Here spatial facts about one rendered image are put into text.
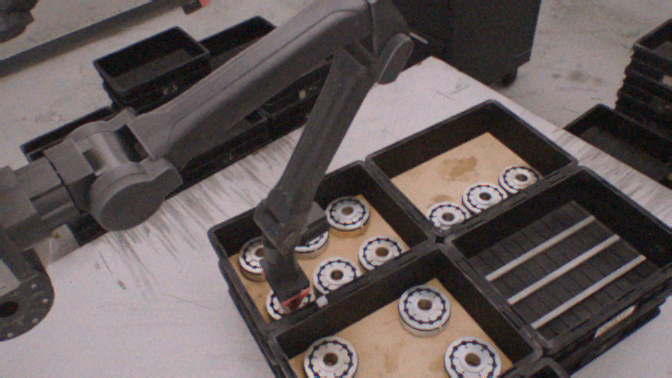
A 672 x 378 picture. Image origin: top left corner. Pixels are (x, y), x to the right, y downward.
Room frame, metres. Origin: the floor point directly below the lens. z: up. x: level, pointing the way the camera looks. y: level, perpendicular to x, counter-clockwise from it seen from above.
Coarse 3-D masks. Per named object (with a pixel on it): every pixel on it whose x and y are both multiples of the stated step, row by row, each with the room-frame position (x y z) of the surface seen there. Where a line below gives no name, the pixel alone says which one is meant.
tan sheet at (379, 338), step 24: (384, 312) 0.65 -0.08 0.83; (456, 312) 0.63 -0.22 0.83; (336, 336) 0.60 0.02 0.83; (360, 336) 0.60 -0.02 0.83; (384, 336) 0.59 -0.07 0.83; (408, 336) 0.59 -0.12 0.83; (456, 336) 0.58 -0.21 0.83; (480, 336) 0.57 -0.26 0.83; (360, 360) 0.55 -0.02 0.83; (384, 360) 0.54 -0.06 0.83; (408, 360) 0.54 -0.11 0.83; (432, 360) 0.53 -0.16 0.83; (504, 360) 0.52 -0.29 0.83
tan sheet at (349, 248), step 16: (384, 224) 0.88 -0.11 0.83; (336, 240) 0.85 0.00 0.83; (352, 240) 0.85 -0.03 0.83; (400, 240) 0.83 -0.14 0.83; (320, 256) 0.81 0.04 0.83; (336, 256) 0.80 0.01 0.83; (352, 256) 0.80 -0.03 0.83; (240, 272) 0.79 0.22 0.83; (256, 288) 0.74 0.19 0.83; (256, 304) 0.70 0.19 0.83
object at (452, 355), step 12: (456, 348) 0.54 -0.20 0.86; (480, 348) 0.53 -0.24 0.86; (492, 348) 0.53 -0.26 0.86; (444, 360) 0.51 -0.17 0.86; (456, 360) 0.51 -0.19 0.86; (492, 360) 0.50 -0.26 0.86; (456, 372) 0.49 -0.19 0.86; (468, 372) 0.48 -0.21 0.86; (480, 372) 0.48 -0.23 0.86; (492, 372) 0.48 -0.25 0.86
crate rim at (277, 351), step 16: (416, 256) 0.71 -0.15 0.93; (448, 256) 0.70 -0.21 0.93; (384, 272) 0.68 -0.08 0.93; (464, 272) 0.66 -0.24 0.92; (352, 288) 0.65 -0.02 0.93; (480, 288) 0.62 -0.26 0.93; (336, 304) 0.62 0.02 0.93; (496, 304) 0.58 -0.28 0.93; (304, 320) 0.59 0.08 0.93; (512, 320) 0.54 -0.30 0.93; (272, 336) 0.56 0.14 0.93; (528, 336) 0.51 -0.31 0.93; (272, 352) 0.54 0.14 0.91; (288, 368) 0.50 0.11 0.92; (512, 368) 0.45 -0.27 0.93
